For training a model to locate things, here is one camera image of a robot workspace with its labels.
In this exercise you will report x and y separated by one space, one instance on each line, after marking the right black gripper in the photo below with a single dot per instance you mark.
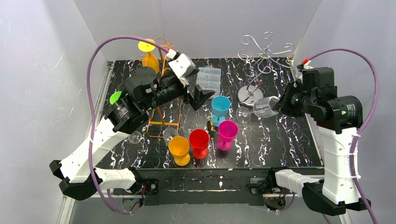
290 102

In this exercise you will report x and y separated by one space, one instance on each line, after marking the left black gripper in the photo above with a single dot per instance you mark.
192 96

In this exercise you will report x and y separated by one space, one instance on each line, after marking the clear wine glass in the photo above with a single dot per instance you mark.
135 137
261 108

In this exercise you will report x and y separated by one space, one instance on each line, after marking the blue plastic wine glass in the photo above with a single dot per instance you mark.
220 107

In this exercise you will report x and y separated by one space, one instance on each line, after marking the red plastic wine glass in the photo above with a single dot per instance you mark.
199 140

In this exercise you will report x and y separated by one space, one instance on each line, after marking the magenta plastic wine glass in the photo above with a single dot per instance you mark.
227 132

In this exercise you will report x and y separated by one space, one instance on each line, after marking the clear tumbler glass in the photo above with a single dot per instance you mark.
188 127
169 134

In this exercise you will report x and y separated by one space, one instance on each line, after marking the orange plastic wine glass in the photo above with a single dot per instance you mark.
179 147

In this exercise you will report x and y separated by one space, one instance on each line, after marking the gold wire glass rack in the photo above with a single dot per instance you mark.
157 121

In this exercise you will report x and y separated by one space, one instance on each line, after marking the yellow foot orange glass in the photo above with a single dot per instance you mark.
148 59

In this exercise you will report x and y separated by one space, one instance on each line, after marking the green plastic wine glass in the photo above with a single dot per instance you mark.
114 97

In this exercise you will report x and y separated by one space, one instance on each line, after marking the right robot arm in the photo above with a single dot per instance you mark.
338 120

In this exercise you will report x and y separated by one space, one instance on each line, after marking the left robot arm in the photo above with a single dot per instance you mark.
80 178

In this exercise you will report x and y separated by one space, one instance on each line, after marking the clear plastic compartment box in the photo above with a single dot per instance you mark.
209 78

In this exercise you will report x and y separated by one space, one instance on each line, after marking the yellow black screwdriver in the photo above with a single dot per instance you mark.
210 129

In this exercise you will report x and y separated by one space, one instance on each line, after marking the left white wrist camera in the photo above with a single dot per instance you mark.
181 65

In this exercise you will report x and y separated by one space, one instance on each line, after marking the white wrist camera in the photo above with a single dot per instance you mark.
181 65
304 65

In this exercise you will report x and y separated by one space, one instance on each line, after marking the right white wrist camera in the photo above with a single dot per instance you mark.
304 65

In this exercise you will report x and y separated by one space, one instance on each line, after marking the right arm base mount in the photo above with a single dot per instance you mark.
276 199

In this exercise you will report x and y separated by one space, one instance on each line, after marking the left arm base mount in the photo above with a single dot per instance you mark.
133 199

